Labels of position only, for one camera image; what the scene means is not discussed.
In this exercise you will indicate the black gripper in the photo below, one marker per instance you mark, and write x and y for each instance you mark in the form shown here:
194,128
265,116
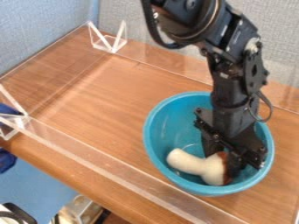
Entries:
245,148

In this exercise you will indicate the white brown toy mushroom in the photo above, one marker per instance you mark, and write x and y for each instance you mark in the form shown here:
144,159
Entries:
210,168

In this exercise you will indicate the blue plastic bowl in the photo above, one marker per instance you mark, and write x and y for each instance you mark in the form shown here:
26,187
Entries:
169,130

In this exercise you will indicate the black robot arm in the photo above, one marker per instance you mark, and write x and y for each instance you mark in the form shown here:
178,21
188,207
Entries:
225,36

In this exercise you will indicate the clear acrylic back barrier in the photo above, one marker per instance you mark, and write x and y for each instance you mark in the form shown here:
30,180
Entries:
281,95

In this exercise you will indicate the clear acrylic barrier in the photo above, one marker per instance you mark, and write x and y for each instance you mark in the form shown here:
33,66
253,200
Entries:
281,95
133,194

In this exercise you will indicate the clear box below table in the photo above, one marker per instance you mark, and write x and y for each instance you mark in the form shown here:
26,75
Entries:
80,211

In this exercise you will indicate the clear acrylic front barrier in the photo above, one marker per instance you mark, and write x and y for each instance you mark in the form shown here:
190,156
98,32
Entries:
133,194

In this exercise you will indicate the black white object below table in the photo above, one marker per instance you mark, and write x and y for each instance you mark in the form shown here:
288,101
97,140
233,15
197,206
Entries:
13,215

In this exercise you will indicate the clear acrylic corner bracket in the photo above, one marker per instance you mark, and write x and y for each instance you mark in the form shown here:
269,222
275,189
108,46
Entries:
105,42

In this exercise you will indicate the clear acrylic left bracket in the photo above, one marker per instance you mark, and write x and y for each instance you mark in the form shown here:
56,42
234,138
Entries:
13,116

